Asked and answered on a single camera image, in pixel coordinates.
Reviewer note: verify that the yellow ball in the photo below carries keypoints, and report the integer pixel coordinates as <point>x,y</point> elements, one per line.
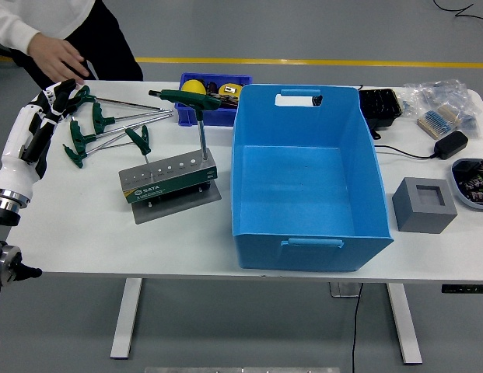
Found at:
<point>194,86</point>

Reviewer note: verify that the person's right hand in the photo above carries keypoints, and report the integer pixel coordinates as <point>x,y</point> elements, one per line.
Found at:
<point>54,54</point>

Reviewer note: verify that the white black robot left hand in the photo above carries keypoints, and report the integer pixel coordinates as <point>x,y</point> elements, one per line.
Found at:
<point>19,128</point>

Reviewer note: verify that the black power adapter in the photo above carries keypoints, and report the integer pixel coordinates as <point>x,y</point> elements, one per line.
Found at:
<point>451,144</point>

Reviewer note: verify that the black metal parts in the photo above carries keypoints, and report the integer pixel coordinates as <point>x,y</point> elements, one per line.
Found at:
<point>228,103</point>

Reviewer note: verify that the large blue plastic box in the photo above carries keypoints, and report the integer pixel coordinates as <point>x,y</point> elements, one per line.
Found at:
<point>295,186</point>

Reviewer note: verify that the black component tray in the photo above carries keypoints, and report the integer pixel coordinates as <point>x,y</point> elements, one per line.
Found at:
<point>379,103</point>

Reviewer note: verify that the grey bracket under table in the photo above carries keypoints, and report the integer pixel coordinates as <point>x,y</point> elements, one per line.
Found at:
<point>342,289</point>

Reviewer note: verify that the resistor tape bundle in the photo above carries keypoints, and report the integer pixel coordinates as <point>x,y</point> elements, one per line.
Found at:
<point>437,120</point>

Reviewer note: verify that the dark round part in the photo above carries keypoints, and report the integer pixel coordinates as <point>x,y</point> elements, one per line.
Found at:
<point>212,86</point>

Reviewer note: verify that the grey-blue oval tray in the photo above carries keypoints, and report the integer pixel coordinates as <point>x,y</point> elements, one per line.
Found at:
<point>460,196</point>

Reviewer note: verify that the clear plastic parts bags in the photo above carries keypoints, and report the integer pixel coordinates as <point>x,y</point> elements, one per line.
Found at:
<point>443,93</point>

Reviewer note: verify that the person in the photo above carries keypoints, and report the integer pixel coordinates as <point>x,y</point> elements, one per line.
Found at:
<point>105,46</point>

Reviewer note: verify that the yellow tape measure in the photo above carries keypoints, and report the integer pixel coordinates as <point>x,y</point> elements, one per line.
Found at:
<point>229,90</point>

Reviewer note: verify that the white table leg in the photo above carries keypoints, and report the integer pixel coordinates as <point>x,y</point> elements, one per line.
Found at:
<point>404,322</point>
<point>126,318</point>

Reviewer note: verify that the green grey hex key stand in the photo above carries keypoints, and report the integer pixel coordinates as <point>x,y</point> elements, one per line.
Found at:
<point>167,188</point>

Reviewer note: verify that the black table control panel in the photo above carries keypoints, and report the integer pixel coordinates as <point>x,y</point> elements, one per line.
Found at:
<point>464,288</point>

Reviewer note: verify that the person's right forearm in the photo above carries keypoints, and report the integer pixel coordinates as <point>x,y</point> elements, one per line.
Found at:
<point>13,33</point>

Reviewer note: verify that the grey foam cube box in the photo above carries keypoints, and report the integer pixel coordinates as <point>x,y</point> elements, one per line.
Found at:
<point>420,217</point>

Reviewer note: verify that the small blue parts bin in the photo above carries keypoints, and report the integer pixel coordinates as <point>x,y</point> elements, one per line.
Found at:
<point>221,116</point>

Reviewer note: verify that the electronic components pile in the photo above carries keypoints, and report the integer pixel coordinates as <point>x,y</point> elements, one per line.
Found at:
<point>476,182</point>

